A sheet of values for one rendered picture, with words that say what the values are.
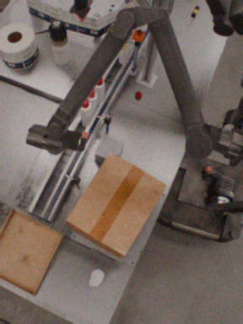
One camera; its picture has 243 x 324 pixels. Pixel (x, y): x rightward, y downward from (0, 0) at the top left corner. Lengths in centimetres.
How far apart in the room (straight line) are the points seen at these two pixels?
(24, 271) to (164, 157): 82
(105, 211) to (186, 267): 126
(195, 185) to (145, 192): 100
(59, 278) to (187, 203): 103
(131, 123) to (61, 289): 84
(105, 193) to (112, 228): 13
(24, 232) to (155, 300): 115
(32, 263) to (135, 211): 54
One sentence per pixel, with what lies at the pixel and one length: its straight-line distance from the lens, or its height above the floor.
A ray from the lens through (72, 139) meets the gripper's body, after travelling 111.
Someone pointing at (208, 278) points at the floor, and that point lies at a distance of 237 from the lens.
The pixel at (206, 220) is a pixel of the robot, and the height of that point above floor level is 24.
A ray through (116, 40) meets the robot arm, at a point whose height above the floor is 161.
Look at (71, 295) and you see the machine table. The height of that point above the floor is 83.
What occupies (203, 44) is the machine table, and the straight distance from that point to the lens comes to 198.
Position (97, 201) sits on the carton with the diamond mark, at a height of 112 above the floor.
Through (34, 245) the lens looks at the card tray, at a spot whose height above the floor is 83.
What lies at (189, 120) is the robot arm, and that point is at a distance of 89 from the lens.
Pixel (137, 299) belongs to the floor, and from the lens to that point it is 228.
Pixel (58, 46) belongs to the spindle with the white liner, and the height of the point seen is 106.
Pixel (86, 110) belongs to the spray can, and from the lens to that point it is 139.
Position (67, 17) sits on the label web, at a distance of 177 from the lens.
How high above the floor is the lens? 226
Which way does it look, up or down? 70 degrees down
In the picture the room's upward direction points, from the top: 7 degrees clockwise
